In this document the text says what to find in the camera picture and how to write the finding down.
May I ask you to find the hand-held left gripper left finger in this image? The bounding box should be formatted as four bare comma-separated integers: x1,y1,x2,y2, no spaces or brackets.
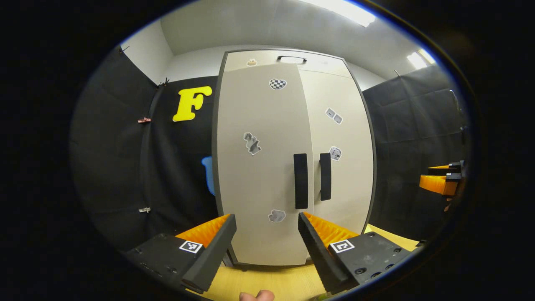
124,213,237,293

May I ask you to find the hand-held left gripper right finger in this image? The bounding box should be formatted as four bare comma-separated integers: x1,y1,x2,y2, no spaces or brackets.
298,211,415,295

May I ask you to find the beige door with dice sticker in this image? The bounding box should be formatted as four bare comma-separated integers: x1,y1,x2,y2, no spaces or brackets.
298,69,374,235

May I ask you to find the beige door with checkered sticker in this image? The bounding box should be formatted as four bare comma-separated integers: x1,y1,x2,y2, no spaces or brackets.
217,63,314,266

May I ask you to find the grey wooden cabinet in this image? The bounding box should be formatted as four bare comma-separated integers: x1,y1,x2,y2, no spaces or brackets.
211,49,377,270

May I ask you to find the beige cabinet drawer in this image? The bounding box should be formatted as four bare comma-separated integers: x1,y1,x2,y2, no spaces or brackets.
224,50,354,78

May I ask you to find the small ceiling light panel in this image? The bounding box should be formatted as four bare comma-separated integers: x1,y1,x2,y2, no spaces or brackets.
407,48,436,70

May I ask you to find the black backdrop cloth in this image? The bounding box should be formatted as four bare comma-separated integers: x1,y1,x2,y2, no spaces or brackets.
69,45,471,251

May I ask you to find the long ceiling light panel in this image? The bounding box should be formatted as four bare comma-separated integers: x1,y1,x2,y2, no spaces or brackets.
297,0,377,28

